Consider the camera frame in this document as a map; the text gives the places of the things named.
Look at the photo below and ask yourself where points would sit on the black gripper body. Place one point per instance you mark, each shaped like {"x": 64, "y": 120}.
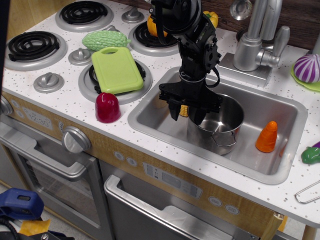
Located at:
{"x": 192, "y": 93}

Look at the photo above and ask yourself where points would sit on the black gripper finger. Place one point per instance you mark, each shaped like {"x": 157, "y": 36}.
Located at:
{"x": 199, "y": 115}
{"x": 174, "y": 108}

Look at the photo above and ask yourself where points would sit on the stainless steel pot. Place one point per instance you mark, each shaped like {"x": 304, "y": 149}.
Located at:
{"x": 218, "y": 132}

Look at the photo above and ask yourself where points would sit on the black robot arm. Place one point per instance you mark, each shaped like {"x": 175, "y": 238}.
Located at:
{"x": 185, "y": 21}

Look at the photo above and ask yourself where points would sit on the silver sink basin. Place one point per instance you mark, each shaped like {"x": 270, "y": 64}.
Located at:
{"x": 152, "y": 117}

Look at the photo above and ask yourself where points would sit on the yellow toy corn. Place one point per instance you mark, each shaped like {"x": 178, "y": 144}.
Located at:
{"x": 183, "y": 111}

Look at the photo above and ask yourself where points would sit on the back right stove burner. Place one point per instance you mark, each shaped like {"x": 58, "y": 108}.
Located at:
{"x": 144, "y": 43}

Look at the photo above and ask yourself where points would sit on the stove burner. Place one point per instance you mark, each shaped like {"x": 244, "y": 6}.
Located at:
{"x": 144, "y": 43}
{"x": 34, "y": 50}
{"x": 84, "y": 16}
{"x": 87, "y": 86}

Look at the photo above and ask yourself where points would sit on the green toy cutting board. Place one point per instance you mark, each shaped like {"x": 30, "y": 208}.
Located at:
{"x": 116, "y": 70}

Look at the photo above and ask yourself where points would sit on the red toy pepper half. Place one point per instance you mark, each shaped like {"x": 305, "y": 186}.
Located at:
{"x": 107, "y": 108}

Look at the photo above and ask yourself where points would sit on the orange toy carrot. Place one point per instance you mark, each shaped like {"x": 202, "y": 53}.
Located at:
{"x": 267, "y": 138}

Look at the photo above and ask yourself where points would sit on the orange toy pumpkin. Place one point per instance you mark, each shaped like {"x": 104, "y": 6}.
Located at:
{"x": 151, "y": 26}

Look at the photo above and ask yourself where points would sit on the silver toy faucet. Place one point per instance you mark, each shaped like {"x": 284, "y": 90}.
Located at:
{"x": 259, "y": 49}

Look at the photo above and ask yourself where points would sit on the yellow toy bell pepper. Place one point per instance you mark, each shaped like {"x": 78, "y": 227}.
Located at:
{"x": 214, "y": 18}

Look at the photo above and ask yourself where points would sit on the front stove burner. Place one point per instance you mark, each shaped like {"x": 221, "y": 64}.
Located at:
{"x": 87, "y": 86}

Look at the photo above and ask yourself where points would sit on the silver stove knob back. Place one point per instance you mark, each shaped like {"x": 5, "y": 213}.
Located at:
{"x": 132, "y": 16}

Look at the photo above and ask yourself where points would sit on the silver stove knob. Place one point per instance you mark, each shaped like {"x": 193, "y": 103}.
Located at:
{"x": 48, "y": 83}
{"x": 80, "y": 57}
{"x": 132, "y": 16}

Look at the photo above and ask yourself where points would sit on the silver hanging ladle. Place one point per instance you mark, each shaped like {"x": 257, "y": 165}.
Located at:
{"x": 240, "y": 9}

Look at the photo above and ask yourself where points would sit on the green toy bitter gourd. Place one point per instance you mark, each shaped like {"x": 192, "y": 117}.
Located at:
{"x": 99, "y": 40}

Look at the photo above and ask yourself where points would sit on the large silver oven knob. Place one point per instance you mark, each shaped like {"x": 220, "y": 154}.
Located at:
{"x": 74, "y": 140}

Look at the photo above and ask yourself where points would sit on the silver stove knob middle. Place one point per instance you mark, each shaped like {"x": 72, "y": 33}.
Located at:
{"x": 80, "y": 57}

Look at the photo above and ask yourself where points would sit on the silver dishwasher door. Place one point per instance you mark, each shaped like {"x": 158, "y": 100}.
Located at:
{"x": 139, "y": 211}

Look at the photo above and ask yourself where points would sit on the purple white toy onion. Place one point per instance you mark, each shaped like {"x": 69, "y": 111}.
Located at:
{"x": 307, "y": 68}

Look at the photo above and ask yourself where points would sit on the green purple toy eggplant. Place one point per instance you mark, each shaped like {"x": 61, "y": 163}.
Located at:
{"x": 311, "y": 155}

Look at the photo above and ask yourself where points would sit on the light green toy plate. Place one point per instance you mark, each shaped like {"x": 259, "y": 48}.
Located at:
{"x": 315, "y": 87}

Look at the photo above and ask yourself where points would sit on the silver oven door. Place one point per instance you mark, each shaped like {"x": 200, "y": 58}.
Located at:
{"x": 70, "y": 184}

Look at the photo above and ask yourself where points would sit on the silver stove knob front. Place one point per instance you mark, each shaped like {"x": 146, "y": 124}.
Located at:
{"x": 48, "y": 83}

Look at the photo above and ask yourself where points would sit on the back left stove burner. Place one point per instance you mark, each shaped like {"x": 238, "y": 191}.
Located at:
{"x": 84, "y": 16}

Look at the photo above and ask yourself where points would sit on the silver knob far left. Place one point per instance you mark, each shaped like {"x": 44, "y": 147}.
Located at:
{"x": 5, "y": 107}

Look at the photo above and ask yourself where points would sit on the blue clamp tool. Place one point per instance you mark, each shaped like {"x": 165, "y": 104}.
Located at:
{"x": 21, "y": 204}

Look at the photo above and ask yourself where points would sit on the yellow cloth piece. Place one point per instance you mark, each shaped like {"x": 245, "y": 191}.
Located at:
{"x": 34, "y": 227}

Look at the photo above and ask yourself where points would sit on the dark foreground pole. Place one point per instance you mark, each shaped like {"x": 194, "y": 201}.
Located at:
{"x": 4, "y": 22}

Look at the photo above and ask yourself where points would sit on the metal wire utensil handle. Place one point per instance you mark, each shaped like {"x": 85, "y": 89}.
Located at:
{"x": 309, "y": 194}

